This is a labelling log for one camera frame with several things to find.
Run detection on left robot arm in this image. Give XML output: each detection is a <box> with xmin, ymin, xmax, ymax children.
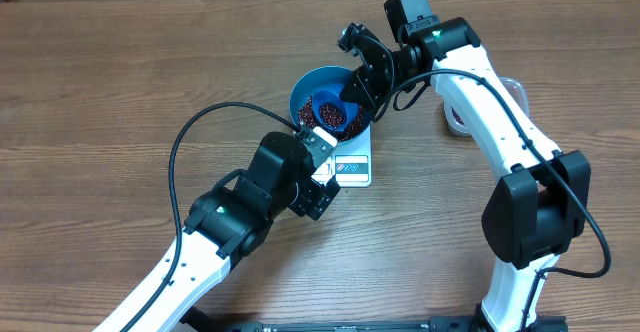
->
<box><xmin>98</xmin><ymin>127</ymin><xmax>340</xmax><ymax>331</ymax></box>

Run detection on right black cable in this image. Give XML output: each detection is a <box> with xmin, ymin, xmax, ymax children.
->
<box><xmin>372</xmin><ymin>31</ymin><xmax>612</xmax><ymax>332</ymax></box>

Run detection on blue measuring scoop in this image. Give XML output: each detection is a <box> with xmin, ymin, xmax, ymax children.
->
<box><xmin>312</xmin><ymin>90</ymin><xmax>359</xmax><ymax>132</ymax></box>

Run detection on white kitchen scale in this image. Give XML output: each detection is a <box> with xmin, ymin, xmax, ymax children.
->
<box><xmin>312</xmin><ymin>127</ymin><xmax>372</xmax><ymax>188</ymax></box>

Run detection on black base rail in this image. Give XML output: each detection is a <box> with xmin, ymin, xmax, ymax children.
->
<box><xmin>184</xmin><ymin>311</ymin><xmax>569</xmax><ymax>332</ymax></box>

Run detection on left black cable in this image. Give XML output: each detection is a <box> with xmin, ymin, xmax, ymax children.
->
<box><xmin>117</xmin><ymin>101</ymin><xmax>301</xmax><ymax>332</ymax></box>

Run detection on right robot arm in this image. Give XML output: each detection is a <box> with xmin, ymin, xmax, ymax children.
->
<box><xmin>337</xmin><ymin>0</ymin><xmax>591</xmax><ymax>331</ymax></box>

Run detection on black cable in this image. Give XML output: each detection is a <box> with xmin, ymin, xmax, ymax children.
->
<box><xmin>372</xmin><ymin>31</ymin><xmax>612</xmax><ymax>332</ymax></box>
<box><xmin>117</xmin><ymin>101</ymin><xmax>301</xmax><ymax>332</ymax></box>

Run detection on clear plastic bean container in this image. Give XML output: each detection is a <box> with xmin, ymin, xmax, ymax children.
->
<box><xmin>443</xmin><ymin>77</ymin><xmax>530</xmax><ymax>137</ymax></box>

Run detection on teal bowl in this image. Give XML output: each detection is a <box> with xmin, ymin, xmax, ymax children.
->
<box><xmin>289</xmin><ymin>66</ymin><xmax>371</xmax><ymax>129</ymax></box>

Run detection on red beans in bowl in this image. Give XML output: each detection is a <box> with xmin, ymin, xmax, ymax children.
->
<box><xmin>298</xmin><ymin>97</ymin><xmax>368</xmax><ymax>142</ymax></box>

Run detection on red beans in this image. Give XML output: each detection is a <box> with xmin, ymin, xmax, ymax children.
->
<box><xmin>318</xmin><ymin>103</ymin><xmax>346</xmax><ymax>129</ymax></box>
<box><xmin>451</xmin><ymin>108</ymin><xmax>464</xmax><ymax>125</ymax></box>
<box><xmin>298</xmin><ymin>97</ymin><xmax>368</xmax><ymax>142</ymax></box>

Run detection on red beans in container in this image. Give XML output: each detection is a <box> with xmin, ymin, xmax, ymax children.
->
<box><xmin>451</xmin><ymin>108</ymin><xmax>464</xmax><ymax>125</ymax></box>

